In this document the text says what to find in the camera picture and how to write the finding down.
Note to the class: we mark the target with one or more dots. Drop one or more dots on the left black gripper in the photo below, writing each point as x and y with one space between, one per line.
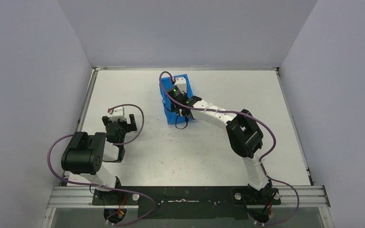
119 122

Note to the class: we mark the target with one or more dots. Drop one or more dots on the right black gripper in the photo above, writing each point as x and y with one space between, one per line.
173 107

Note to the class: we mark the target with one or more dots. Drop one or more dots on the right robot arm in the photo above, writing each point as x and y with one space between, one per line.
245 137

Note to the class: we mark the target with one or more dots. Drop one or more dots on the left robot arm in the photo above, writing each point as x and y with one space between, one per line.
85 155

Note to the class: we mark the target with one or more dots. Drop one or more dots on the blue plastic bin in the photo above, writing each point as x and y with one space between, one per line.
171 117

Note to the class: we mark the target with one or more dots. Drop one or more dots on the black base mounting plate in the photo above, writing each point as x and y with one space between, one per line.
200 202

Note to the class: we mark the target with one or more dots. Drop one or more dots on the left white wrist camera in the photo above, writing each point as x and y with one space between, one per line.
116 114

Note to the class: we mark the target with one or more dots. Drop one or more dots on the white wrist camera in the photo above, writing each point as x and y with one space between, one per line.
181 83
116 114

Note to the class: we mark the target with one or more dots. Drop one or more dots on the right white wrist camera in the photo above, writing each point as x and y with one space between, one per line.
181 83

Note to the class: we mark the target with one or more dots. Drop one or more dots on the aluminium front rail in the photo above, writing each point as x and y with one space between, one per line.
81 197

